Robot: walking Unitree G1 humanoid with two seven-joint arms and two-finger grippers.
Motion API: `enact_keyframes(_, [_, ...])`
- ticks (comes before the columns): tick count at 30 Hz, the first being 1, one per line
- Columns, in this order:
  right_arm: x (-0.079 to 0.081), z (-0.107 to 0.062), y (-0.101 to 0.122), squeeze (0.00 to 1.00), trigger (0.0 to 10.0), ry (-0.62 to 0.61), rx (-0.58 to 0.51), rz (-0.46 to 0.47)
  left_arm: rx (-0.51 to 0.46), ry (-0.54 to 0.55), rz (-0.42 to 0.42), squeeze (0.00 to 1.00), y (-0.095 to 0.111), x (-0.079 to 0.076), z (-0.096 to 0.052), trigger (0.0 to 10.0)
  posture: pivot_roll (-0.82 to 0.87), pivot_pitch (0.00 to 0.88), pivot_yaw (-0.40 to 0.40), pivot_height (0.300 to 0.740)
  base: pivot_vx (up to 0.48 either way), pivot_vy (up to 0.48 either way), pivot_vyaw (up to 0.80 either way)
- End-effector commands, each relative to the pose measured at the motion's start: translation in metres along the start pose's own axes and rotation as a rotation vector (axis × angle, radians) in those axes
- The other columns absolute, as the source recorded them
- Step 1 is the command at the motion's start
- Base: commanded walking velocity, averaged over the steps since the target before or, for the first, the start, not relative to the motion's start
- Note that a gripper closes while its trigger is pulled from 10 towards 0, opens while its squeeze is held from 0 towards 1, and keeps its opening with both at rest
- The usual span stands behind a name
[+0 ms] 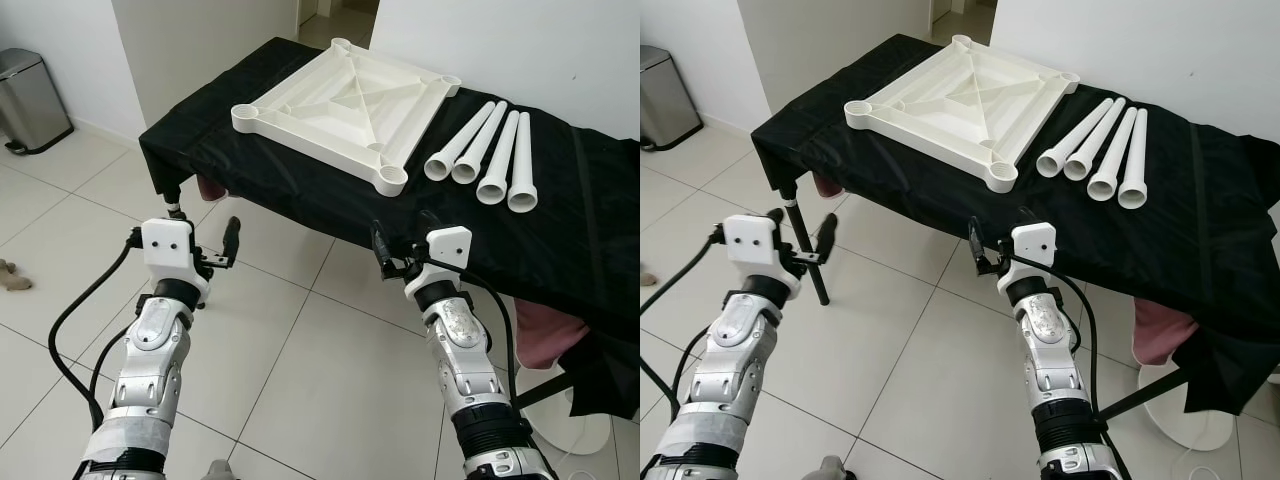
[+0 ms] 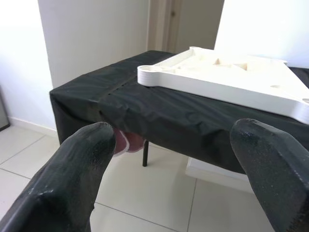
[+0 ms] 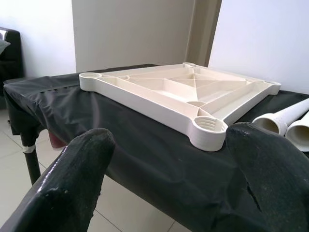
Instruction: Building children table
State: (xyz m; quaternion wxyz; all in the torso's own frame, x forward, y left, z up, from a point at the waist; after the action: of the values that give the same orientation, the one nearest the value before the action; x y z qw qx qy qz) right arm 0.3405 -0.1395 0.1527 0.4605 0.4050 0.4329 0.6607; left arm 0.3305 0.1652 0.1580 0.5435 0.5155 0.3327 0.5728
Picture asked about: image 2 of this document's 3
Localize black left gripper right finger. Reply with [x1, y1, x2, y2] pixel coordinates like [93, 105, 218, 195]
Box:
[229, 117, 309, 232]

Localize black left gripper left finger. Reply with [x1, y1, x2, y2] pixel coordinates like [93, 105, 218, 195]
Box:
[0, 121, 117, 232]

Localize white plastic children table top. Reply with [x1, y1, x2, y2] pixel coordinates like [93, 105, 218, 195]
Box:
[137, 46, 309, 125]

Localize black metal table leg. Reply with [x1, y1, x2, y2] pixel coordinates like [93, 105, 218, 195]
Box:
[141, 140, 150, 167]

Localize grey framed panel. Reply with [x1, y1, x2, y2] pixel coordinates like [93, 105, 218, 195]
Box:
[0, 88, 11, 132]

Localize black table cloth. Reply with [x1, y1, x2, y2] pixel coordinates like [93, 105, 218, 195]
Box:
[49, 50, 309, 178]

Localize beige door frame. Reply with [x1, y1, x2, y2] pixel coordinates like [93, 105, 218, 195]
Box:
[146, 0, 177, 53]

